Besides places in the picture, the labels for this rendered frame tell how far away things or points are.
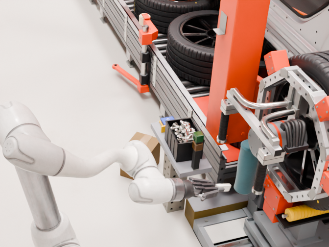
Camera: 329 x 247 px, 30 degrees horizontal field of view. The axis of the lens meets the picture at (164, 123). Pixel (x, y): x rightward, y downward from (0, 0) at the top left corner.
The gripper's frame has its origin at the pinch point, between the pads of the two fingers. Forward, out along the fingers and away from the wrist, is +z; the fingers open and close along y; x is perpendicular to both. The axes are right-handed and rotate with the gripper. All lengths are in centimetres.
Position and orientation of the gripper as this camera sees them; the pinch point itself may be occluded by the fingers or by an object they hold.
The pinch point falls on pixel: (222, 187)
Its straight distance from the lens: 251.5
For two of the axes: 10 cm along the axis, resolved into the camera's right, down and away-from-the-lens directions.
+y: -4.2, -5.5, 7.2
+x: -2.9, 8.4, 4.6
